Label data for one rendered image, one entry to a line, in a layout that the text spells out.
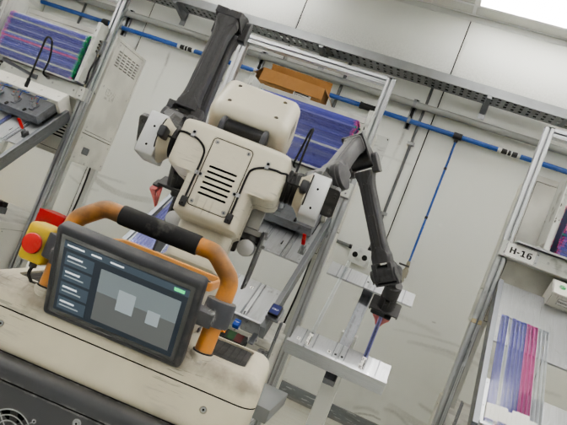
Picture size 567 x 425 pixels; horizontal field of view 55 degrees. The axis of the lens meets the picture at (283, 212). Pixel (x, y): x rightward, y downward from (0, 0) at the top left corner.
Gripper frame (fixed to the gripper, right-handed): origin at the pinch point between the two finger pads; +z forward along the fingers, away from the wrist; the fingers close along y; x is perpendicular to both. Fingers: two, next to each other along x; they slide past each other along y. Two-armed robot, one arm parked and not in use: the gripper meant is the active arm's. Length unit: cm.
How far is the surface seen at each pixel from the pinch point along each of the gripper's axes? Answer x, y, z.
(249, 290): 2, 49, 11
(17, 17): -77, 230, -22
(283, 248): -27, 47, 10
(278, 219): -38, 56, 6
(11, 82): -52, 214, 1
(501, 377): -6.1, -45.9, 6.9
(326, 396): 19.8, 7.0, 24.9
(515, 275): -69, -47, 10
